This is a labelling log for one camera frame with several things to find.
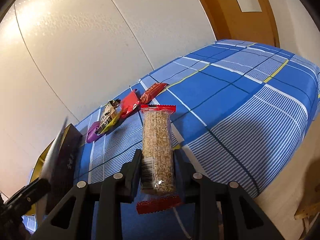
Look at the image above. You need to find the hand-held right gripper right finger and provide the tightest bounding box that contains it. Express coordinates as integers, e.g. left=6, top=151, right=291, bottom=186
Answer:
left=173, top=149, right=283, bottom=240

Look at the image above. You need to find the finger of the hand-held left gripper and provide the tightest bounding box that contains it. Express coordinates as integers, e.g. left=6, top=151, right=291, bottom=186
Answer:
left=5, top=179, right=52, bottom=207

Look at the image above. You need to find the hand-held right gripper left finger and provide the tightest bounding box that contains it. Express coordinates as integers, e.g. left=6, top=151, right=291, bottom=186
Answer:
left=30, top=149, right=143, bottom=240

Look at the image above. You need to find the grain bar with red ends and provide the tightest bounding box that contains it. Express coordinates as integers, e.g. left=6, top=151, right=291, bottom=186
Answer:
left=136, top=104, right=182, bottom=215

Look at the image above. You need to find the gold square tin box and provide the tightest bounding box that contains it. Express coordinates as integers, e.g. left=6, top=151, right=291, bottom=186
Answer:
left=21, top=123, right=83, bottom=217

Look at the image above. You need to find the purple snack packet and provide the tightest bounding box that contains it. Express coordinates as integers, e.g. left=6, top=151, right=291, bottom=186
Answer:
left=86, top=121, right=105, bottom=143

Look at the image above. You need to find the brown gold snack packet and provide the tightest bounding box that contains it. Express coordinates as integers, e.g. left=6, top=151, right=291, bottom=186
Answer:
left=96, top=99, right=122, bottom=134

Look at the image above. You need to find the red snack packet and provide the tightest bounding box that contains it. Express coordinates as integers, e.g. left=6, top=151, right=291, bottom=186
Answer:
left=119, top=89, right=141, bottom=119

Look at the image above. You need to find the red patterned candy packet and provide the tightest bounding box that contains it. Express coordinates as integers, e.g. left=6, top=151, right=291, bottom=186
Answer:
left=139, top=83, right=168, bottom=105

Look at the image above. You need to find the blue plaid tablecloth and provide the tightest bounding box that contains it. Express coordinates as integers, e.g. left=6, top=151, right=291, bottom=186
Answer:
left=21, top=39, right=320, bottom=240

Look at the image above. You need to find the wooden furniture piece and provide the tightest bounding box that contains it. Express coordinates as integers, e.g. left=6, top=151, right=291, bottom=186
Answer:
left=294, top=197, right=320, bottom=220

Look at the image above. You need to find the wooden door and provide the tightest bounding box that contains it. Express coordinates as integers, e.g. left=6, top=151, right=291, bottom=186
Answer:
left=187, top=0, right=280, bottom=48

